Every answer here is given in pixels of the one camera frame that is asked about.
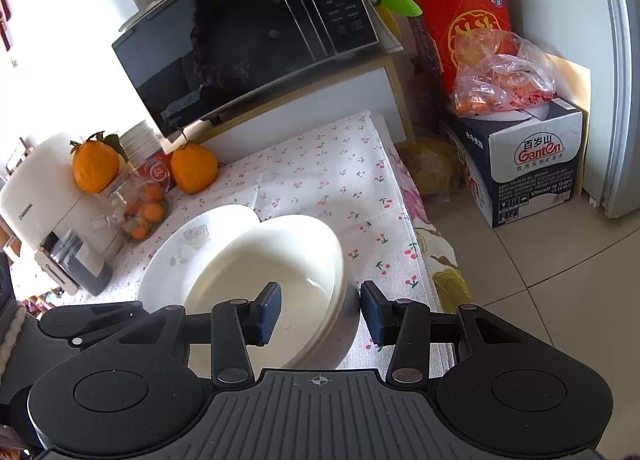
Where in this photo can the cream air fryer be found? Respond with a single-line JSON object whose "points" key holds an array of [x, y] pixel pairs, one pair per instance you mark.
{"points": [[45, 200]]}

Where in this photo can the red and white printed cup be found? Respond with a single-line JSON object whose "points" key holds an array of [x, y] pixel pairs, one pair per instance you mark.
{"points": [[160, 173]]}

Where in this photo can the large orange with stem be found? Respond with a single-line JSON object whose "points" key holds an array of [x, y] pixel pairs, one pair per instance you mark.
{"points": [[194, 168]]}

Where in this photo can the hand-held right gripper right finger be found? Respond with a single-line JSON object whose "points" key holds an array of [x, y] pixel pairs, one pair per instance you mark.
{"points": [[372, 312]]}

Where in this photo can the grey refrigerator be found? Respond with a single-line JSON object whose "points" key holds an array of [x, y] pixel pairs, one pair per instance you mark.
{"points": [[617, 90]]}

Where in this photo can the white plate with rose print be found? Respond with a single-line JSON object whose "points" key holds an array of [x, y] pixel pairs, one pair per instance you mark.
{"points": [[165, 260]]}

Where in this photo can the glass pitcher with wooden lid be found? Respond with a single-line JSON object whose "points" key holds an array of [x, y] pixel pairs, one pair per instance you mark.
{"points": [[125, 195]]}

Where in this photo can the floral table cover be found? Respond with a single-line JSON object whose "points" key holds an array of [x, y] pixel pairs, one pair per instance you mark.
{"points": [[440, 250]]}

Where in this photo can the stack of white paper cups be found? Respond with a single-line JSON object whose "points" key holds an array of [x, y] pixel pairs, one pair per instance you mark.
{"points": [[140, 140]]}

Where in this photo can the white printed carton box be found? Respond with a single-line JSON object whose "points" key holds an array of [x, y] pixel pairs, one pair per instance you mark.
{"points": [[535, 160]]}

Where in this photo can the plastic bag of tangerines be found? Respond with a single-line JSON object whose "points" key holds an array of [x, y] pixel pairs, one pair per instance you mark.
{"points": [[505, 80]]}

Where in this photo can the red carton box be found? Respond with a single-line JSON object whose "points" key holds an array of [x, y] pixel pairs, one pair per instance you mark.
{"points": [[465, 5]]}

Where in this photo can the beige cardboard sheet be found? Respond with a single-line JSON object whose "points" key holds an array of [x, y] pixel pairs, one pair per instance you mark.
{"points": [[572, 80]]}

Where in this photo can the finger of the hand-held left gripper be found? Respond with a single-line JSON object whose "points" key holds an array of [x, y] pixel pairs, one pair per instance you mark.
{"points": [[90, 320]]}

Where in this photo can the red hanging decoration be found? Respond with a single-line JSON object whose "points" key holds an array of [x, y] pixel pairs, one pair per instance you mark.
{"points": [[6, 5]]}

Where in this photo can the yellow plastic bag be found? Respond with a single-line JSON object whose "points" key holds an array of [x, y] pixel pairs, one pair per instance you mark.
{"points": [[435, 170]]}

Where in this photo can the deep white bowl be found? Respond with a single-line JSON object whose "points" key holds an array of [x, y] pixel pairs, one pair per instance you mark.
{"points": [[347, 335]]}

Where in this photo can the large orange with leaves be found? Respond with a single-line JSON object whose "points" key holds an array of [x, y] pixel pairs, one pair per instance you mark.
{"points": [[95, 165]]}

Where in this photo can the black microwave oven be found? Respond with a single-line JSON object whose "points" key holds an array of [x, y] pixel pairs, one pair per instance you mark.
{"points": [[235, 50]]}

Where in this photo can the wide cream bowl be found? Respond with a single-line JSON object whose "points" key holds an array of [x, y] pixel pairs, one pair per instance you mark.
{"points": [[270, 260]]}

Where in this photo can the cherry print tablecloth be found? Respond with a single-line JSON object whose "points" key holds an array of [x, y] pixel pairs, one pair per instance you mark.
{"points": [[320, 175]]}

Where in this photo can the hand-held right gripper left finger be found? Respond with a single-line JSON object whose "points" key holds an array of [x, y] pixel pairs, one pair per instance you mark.
{"points": [[270, 312]]}

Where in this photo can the pile of small tangerines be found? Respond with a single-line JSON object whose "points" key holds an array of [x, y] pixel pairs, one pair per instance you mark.
{"points": [[147, 212]]}

